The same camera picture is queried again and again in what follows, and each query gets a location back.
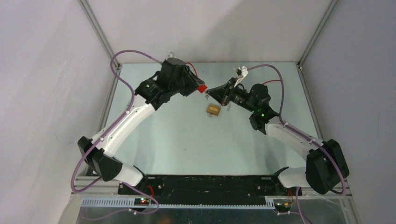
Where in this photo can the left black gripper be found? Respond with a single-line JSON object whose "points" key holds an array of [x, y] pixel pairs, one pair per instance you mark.
{"points": [[194, 81]]}

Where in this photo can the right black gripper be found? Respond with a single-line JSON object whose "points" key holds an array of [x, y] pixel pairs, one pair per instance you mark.
{"points": [[223, 94]]}

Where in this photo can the brass padlock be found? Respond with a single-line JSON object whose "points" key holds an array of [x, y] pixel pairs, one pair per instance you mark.
{"points": [[215, 109]]}

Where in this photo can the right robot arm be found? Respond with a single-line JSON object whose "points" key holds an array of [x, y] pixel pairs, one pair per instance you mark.
{"points": [[325, 167]]}

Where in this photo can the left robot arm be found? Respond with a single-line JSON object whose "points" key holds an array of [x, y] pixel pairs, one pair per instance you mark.
{"points": [[98, 152]]}

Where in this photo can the left controller board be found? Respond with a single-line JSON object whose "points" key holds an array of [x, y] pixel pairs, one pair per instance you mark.
{"points": [[142, 202]]}

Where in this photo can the controller board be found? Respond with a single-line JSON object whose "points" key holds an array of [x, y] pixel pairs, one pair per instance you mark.
{"points": [[142, 202], [283, 208]]}

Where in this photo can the right controller board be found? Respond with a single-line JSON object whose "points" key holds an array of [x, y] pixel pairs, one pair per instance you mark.
{"points": [[283, 208]]}

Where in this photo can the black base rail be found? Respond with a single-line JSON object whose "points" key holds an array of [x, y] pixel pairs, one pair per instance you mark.
{"points": [[211, 189]]}

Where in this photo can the left aluminium frame post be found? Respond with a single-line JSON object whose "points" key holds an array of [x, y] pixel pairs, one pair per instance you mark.
{"points": [[89, 13]]}

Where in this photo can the aluminium frame post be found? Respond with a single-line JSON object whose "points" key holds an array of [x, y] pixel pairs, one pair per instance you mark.
{"points": [[89, 13], [318, 31]]}

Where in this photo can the right aluminium frame post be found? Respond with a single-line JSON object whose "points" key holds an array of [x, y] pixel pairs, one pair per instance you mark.
{"points": [[318, 31]]}

